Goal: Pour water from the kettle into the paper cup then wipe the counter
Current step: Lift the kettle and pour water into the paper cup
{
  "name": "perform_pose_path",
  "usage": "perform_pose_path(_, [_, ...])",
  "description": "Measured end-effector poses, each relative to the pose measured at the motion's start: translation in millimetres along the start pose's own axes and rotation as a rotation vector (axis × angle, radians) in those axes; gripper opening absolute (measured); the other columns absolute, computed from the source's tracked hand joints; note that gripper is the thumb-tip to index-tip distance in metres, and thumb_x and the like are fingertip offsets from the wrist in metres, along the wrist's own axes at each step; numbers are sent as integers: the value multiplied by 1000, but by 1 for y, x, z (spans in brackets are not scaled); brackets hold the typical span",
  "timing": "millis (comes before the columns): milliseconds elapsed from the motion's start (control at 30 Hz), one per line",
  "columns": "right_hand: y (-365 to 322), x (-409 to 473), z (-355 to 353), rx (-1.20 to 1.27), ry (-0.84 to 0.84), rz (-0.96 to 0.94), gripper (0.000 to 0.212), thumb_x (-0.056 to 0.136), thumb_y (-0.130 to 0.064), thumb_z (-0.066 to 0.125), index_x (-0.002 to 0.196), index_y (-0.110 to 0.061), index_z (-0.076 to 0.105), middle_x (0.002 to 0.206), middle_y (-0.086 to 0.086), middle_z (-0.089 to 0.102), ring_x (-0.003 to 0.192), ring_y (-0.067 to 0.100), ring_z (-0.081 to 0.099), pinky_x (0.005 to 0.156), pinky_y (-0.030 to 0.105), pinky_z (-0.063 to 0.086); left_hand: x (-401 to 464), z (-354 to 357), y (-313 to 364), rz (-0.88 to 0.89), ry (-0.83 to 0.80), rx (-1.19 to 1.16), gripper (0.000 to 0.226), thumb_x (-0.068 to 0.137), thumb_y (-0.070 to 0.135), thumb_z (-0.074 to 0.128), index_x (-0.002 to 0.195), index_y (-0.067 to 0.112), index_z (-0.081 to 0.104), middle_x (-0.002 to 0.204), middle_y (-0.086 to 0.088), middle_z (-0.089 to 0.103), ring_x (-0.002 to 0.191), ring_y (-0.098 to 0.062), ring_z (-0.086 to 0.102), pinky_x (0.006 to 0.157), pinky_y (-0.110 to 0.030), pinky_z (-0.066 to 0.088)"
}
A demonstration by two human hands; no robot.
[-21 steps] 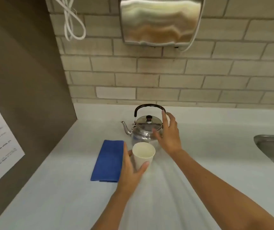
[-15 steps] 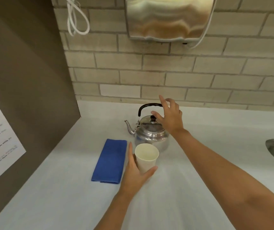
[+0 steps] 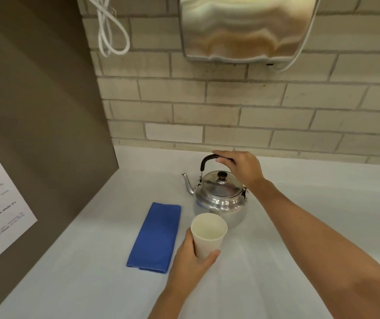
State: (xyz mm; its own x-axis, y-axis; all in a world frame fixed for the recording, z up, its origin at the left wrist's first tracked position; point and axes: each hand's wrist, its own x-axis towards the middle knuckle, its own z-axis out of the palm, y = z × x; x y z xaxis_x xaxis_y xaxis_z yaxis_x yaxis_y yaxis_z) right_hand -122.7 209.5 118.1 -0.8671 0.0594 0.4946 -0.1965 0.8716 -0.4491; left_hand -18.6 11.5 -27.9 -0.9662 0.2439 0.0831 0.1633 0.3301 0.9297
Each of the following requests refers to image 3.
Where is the person's left hand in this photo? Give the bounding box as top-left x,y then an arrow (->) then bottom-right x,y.
166,227 -> 222,294

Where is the person's right hand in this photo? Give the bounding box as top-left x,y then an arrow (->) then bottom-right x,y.
212,150 -> 265,188

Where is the white paper cup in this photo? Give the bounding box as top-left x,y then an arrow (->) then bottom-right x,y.
190,213 -> 228,261

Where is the silver metal kettle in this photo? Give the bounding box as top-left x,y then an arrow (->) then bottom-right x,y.
181,154 -> 249,230

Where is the person's right forearm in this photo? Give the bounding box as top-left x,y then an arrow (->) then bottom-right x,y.
250,179 -> 380,319

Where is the person's left forearm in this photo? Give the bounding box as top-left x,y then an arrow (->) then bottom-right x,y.
147,284 -> 190,319

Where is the kettle lid with black knob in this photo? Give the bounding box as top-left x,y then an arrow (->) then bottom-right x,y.
202,170 -> 244,198

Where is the blue folded cloth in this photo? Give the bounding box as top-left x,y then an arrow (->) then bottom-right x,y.
126,202 -> 182,274

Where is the stainless steel hand dryer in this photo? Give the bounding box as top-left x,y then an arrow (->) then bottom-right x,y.
179,0 -> 320,63

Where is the white looped cable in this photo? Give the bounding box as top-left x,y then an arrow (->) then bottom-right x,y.
84,0 -> 131,57

